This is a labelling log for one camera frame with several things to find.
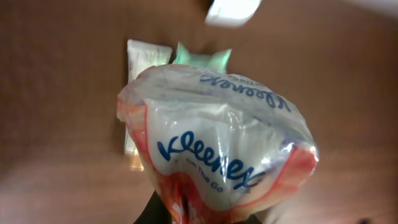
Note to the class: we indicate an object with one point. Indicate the cream lotion tube gold cap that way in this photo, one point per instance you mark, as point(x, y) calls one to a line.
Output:
point(140, 56)

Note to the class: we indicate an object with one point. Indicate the white barcode scanner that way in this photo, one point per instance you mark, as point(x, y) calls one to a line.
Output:
point(231, 13)

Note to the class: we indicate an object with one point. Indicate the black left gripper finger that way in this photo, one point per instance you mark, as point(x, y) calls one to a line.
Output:
point(154, 212)

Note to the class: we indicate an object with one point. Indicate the teal wet wipes pack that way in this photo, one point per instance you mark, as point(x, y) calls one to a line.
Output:
point(216, 62)

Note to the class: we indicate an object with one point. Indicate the orange Kleenex tissue pack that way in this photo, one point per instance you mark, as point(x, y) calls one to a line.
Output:
point(217, 147)

